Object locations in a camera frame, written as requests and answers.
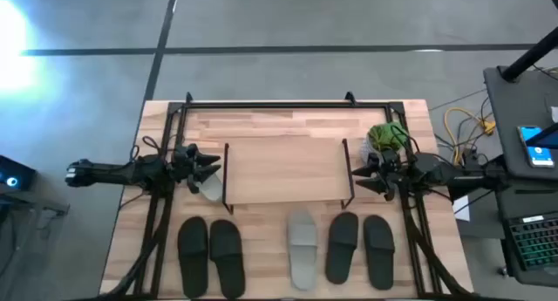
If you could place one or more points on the smartphone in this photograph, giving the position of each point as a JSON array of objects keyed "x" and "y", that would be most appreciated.
[{"x": 536, "y": 155}]

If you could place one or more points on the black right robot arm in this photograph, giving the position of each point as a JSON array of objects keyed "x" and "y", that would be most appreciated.
[{"x": 436, "y": 172}]

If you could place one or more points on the wooden shelf with black legs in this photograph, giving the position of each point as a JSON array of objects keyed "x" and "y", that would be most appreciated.
[{"x": 283, "y": 170}]

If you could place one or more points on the grey slide sandal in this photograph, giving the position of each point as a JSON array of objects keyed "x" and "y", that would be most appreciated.
[
  {"x": 212, "y": 189},
  {"x": 302, "y": 248}
]

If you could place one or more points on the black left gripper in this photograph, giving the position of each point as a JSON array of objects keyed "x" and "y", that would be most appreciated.
[{"x": 185, "y": 166}]

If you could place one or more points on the grey metal stand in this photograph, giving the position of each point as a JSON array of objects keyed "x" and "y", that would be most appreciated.
[{"x": 39, "y": 203}]

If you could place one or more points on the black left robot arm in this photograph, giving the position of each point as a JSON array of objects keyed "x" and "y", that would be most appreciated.
[{"x": 109, "y": 172}]

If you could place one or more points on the cart caster wheel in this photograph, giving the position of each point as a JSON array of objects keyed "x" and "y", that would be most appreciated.
[{"x": 503, "y": 271}]

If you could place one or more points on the black metal table frame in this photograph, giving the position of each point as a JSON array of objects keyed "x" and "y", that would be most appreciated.
[{"x": 283, "y": 105}]

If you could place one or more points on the black device with blue light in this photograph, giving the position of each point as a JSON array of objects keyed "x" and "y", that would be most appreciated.
[{"x": 13, "y": 172}]

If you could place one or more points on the black slide sandal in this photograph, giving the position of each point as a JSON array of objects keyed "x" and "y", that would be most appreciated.
[
  {"x": 341, "y": 248},
  {"x": 193, "y": 257},
  {"x": 379, "y": 253},
  {"x": 227, "y": 259}
]

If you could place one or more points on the white paper on cart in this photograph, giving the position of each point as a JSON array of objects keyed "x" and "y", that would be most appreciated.
[{"x": 554, "y": 114}]

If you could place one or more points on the grey cart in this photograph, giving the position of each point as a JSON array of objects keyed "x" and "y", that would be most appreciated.
[{"x": 514, "y": 113}]

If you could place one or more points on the white paper sheet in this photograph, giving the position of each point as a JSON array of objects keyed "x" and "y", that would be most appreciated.
[{"x": 462, "y": 209}]

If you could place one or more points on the black pole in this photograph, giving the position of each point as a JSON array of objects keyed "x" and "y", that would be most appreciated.
[{"x": 532, "y": 54}]

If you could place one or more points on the laptop with lit keyboard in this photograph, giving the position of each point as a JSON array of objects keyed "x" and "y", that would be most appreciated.
[{"x": 536, "y": 244}]

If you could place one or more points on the black pen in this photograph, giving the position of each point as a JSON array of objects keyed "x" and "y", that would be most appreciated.
[{"x": 529, "y": 190}]

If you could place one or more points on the green plant in white pot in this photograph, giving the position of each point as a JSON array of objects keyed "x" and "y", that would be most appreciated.
[{"x": 383, "y": 137}]

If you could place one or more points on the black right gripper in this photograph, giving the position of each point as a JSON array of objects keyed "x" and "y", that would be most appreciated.
[{"x": 390, "y": 172}]

